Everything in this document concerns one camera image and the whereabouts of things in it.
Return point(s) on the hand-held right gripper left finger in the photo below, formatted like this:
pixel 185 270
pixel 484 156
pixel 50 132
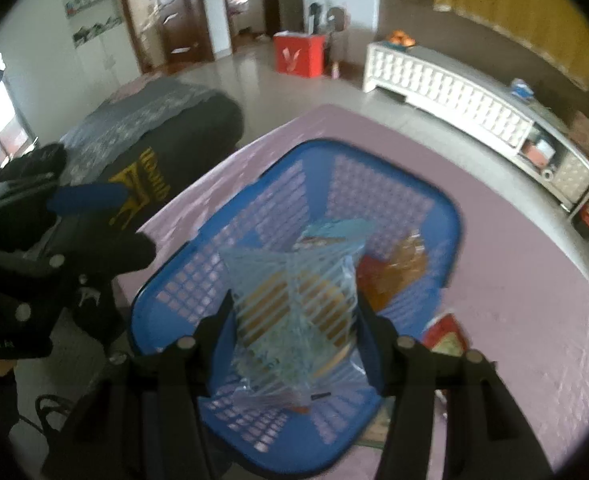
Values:
pixel 222 332

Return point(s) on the blue striped clear packet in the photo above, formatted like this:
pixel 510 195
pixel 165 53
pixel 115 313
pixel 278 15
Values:
pixel 294 310

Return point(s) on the blue tissue pack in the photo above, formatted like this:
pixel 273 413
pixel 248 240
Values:
pixel 523 89

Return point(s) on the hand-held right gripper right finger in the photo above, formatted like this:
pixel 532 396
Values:
pixel 370 355

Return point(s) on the blue plastic basket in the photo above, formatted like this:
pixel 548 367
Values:
pixel 389 195

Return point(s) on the dark grey cushion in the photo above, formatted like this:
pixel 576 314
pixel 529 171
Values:
pixel 34 162

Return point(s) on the dark sofa with grey cover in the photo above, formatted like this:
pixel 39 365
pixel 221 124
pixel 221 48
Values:
pixel 174 115

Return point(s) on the pile of oranges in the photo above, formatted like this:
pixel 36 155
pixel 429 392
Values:
pixel 401 39

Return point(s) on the white tufted tv cabinet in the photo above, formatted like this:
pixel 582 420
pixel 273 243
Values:
pixel 449 90

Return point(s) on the clear packet brown snacks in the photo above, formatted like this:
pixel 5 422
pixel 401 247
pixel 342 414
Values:
pixel 407 265

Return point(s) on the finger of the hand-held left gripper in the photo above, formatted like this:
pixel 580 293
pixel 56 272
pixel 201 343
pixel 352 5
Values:
pixel 89 199
pixel 119 255

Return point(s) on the red snack packet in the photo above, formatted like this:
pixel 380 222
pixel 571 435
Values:
pixel 444 337

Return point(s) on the pink tablecloth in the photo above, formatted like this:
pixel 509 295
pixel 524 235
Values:
pixel 514 310

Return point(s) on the brown wooden door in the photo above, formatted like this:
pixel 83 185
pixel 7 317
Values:
pixel 179 10

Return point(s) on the brown cardboard box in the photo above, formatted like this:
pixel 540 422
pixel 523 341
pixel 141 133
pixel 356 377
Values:
pixel 586 130

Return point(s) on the red cardboard box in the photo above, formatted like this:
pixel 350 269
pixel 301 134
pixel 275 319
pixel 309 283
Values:
pixel 299 55

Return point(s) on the yellow hanging cloth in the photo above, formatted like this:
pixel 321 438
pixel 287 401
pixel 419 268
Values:
pixel 519 15

